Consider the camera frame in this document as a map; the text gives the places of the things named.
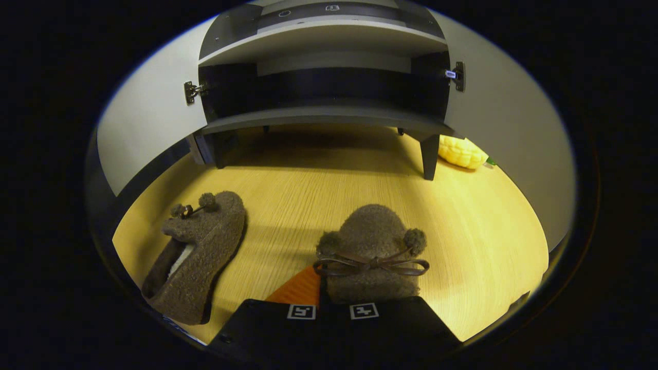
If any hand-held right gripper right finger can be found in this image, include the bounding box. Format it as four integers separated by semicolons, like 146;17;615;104
319;295;463;363

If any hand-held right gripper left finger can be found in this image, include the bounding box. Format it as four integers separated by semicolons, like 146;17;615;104
206;265;323;363

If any brown fuzzy shoe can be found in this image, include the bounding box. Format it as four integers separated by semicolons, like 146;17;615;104
313;204;430;305
141;191;247;326

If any white shoe cabinet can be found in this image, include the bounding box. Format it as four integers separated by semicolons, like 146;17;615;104
97;0;576;252

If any white cabinet door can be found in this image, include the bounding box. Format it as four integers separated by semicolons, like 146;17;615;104
431;10;576;252
97;15;219;197

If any white cabinet shelf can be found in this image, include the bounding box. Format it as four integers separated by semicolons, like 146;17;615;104
198;21;448;67

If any yellow corn toy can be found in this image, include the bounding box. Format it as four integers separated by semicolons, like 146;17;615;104
438;135;498;170

